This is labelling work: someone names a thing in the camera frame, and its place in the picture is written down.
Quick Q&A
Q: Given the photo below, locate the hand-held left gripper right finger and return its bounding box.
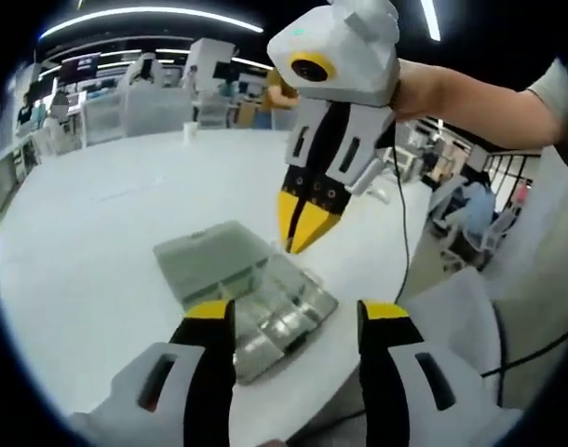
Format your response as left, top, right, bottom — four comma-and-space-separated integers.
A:
357, 298, 523, 447

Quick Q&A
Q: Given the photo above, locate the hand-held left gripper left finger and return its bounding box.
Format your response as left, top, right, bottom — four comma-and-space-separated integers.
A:
68, 298, 237, 447

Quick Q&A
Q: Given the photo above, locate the grey transparent guide fixture box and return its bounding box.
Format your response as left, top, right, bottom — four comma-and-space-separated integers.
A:
152, 220, 340, 386

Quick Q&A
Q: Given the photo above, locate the clear plastic divider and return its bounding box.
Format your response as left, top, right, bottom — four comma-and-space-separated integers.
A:
267, 239, 327, 308

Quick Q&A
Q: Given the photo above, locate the person's right hand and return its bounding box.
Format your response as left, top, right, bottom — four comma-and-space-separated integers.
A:
388, 61, 438, 124

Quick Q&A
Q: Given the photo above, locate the grey mesh office chair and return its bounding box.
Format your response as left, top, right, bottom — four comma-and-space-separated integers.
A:
399, 266, 505, 376

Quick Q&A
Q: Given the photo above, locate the white robot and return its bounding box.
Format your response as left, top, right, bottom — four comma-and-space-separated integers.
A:
127, 52, 158, 86

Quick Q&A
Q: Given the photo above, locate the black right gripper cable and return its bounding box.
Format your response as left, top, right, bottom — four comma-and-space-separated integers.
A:
386, 123, 414, 306

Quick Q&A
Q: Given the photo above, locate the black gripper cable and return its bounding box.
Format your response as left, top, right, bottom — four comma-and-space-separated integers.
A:
478, 297, 568, 379
386, 123, 414, 306

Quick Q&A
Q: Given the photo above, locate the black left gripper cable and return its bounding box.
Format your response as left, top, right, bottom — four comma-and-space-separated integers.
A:
478, 297, 568, 379

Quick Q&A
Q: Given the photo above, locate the dark wall display screen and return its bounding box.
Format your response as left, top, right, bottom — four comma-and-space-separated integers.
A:
59, 53, 102, 84

